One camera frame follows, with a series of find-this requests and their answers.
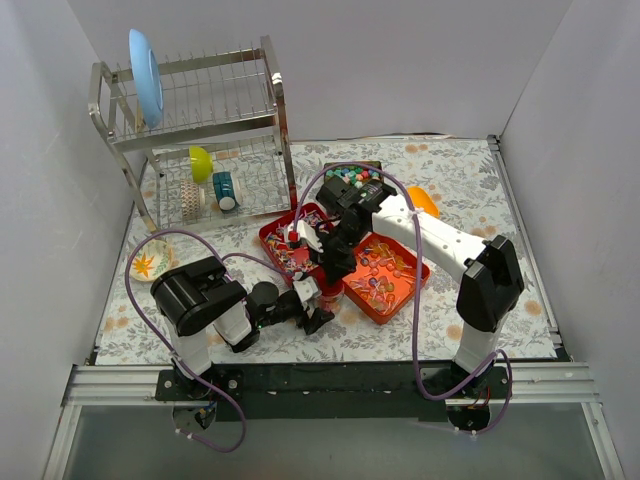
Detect patterned beige cup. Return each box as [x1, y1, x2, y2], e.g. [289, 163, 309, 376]
[180, 180, 206, 221]

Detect floral painted small plate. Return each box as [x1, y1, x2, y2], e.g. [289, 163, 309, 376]
[129, 239, 174, 282]

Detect teal white cup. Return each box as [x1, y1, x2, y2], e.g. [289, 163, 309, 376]
[212, 171, 242, 212]

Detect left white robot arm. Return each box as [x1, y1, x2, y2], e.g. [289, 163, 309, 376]
[151, 256, 335, 400]

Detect orange tray clear lollipops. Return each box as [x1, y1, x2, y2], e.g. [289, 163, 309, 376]
[343, 233, 430, 325]

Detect floral table mat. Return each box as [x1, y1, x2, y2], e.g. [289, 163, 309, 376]
[96, 139, 555, 366]

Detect steel dish rack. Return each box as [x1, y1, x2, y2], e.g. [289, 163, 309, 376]
[88, 36, 298, 232]

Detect dark tin star candies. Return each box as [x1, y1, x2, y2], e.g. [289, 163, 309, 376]
[323, 161, 383, 187]

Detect lime green bowl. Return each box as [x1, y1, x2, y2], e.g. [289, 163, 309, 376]
[189, 146, 213, 184]

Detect red tray swirl lollipops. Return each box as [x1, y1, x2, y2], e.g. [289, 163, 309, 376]
[258, 203, 344, 296]

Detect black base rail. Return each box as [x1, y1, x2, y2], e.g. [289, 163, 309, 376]
[154, 361, 508, 422]

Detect clear glass jar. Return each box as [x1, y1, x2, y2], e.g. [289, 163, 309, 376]
[318, 282, 344, 314]

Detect yellow plastic scoop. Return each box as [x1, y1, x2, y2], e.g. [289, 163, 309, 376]
[407, 186, 440, 218]

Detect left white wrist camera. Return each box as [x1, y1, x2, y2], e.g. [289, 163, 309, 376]
[292, 272, 320, 303]

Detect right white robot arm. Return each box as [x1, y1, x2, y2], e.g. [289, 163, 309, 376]
[291, 178, 524, 400]

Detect blue plate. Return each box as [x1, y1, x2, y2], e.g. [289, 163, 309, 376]
[129, 29, 164, 129]

